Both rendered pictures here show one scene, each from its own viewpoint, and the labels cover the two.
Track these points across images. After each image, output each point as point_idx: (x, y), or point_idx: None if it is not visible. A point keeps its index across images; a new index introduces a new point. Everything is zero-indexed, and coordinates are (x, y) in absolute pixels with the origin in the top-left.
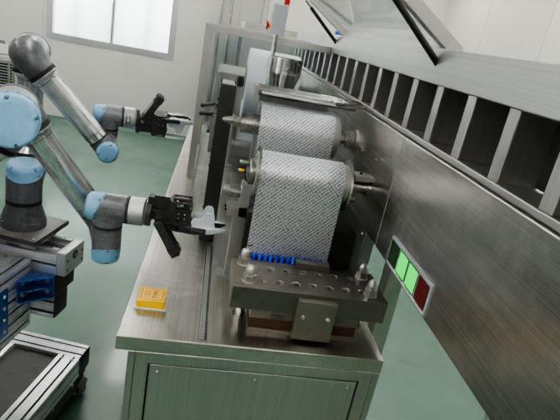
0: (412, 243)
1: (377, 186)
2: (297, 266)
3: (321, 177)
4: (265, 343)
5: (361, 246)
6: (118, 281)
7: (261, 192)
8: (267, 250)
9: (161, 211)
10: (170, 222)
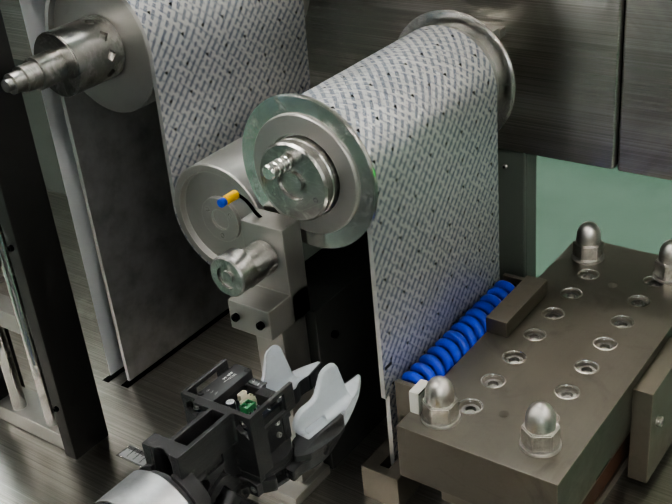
0: None
1: (535, 37)
2: (509, 328)
3: (457, 89)
4: None
5: (519, 193)
6: None
7: (378, 216)
8: (415, 346)
9: (213, 467)
10: (264, 475)
